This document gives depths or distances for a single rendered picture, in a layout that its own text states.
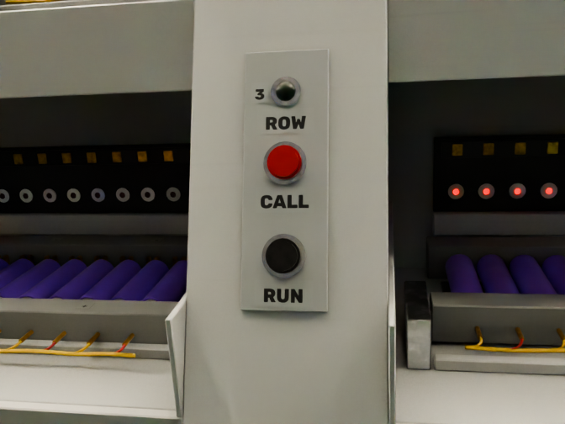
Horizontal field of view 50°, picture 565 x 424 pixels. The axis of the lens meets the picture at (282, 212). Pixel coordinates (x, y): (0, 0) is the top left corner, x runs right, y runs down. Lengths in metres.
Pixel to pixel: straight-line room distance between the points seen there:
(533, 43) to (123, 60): 0.20
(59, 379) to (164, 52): 0.18
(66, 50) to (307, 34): 0.13
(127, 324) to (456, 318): 0.18
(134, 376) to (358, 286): 0.13
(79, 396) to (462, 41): 0.25
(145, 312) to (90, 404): 0.06
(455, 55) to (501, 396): 0.16
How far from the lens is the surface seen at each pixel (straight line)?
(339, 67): 0.29
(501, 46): 0.31
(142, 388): 0.33
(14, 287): 0.43
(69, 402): 0.33
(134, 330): 0.35
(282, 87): 0.29
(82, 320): 0.36
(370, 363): 0.28
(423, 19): 0.31
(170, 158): 0.46
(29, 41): 0.36
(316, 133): 0.28
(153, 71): 0.33
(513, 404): 0.31
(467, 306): 0.34
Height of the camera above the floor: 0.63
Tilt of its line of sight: 6 degrees up
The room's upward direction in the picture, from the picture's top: 1 degrees clockwise
